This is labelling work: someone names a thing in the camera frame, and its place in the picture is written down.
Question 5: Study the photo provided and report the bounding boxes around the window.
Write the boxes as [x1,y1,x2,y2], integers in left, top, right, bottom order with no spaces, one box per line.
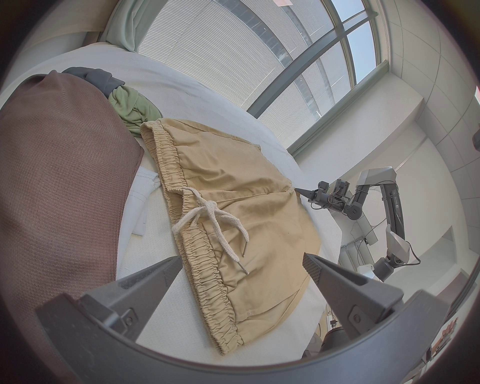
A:
[136,0,389,155]

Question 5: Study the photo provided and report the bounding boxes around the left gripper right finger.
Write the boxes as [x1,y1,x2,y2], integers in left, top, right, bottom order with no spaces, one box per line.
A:
[302,253,406,341]

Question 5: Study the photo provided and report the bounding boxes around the tan shorts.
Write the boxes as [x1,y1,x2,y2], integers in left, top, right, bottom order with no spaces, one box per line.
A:
[139,118,322,357]

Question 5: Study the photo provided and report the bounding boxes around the brown shorts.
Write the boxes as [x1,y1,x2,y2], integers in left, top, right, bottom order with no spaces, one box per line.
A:
[0,71,146,376]

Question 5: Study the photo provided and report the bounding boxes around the black cable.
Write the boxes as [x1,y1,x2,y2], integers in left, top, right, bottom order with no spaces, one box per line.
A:
[394,240,422,268]

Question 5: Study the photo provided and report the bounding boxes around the white garment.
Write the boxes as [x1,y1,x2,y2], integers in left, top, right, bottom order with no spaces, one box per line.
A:
[127,167,163,238]

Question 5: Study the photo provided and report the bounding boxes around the green garment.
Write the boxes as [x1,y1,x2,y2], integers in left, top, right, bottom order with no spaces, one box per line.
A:
[108,85,164,138]

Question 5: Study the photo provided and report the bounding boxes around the black garment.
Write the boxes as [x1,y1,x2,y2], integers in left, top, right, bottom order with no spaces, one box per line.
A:
[61,66,126,94]

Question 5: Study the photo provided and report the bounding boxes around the grey-green curtain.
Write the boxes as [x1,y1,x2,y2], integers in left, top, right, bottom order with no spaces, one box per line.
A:
[106,0,170,54]

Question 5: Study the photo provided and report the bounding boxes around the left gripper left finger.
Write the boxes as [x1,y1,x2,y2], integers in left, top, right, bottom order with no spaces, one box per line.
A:
[78,256,184,340]

